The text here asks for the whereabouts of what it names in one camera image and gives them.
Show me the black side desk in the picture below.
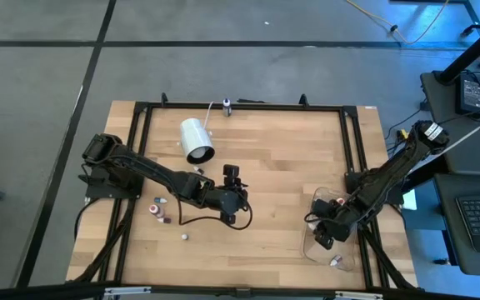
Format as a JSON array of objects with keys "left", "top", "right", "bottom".
[{"left": 419, "top": 69, "right": 480, "bottom": 278}]

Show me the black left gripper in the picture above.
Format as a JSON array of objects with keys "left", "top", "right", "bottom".
[{"left": 206, "top": 164, "right": 249, "bottom": 225}]

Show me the black arm base cable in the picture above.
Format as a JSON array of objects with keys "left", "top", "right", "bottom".
[{"left": 72, "top": 198, "right": 98, "bottom": 243}]

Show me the black aluminium frame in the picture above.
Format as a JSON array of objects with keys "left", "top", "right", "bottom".
[{"left": 0, "top": 92, "right": 480, "bottom": 300}]

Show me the silver metal bracket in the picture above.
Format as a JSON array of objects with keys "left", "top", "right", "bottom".
[
  {"left": 334, "top": 291, "right": 385, "bottom": 300},
  {"left": 103, "top": 286, "right": 153, "bottom": 298}
]

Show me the white paper cup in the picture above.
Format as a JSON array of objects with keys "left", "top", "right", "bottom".
[{"left": 179, "top": 117, "right": 217, "bottom": 165}]

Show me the grey slanted rod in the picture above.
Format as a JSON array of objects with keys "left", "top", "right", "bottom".
[{"left": 446, "top": 108, "right": 480, "bottom": 153}]

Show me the clear plastic container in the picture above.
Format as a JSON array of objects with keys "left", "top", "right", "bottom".
[{"left": 302, "top": 186, "right": 360, "bottom": 273}]

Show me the black stand pole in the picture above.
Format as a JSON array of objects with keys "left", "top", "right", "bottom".
[{"left": 436, "top": 16, "right": 480, "bottom": 86}]

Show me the yellow floor cable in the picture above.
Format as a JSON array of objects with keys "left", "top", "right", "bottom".
[{"left": 345, "top": 0, "right": 452, "bottom": 46}]

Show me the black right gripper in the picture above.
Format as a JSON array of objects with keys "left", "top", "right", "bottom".
[{"left": 312, "top": 198, "right": 356, "bottom": 251}]

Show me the light blue box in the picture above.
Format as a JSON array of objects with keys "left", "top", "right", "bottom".
[{"left": 401, "top": 189, "right": 419, "bottom": 212}]

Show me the white lamp cable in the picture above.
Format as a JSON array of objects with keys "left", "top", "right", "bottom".
[{"left": 203, "top": 101, "right": 215, "bottom": 126}]

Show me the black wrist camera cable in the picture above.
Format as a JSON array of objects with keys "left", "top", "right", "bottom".
[{"left": 176, "top": 193, "right": 254, "bottom": 232}]

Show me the black power adapter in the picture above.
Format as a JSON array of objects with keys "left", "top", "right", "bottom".
[{"left": 455, "top": 71, "right": 480, "bottom": 118}]

